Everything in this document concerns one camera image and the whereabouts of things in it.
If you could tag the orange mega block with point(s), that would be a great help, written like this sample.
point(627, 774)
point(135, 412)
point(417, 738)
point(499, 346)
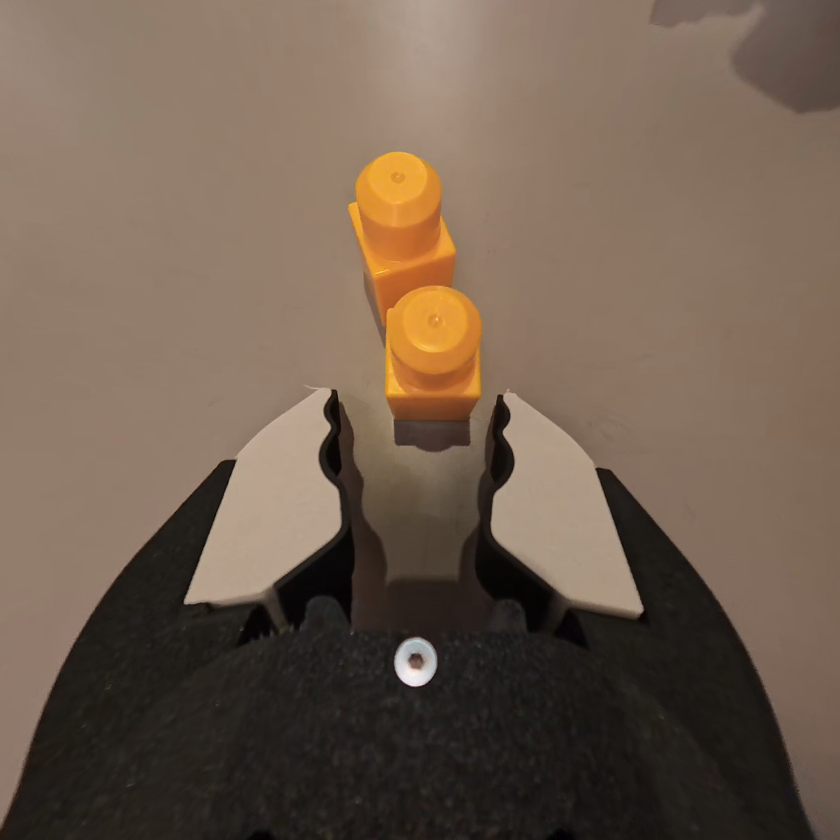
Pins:
point(433, 367)
point(407, 229)

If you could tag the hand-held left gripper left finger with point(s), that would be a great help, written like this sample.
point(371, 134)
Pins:
point(275, 512)

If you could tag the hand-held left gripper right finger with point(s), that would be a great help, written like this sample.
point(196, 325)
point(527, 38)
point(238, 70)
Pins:
point(558, 525)

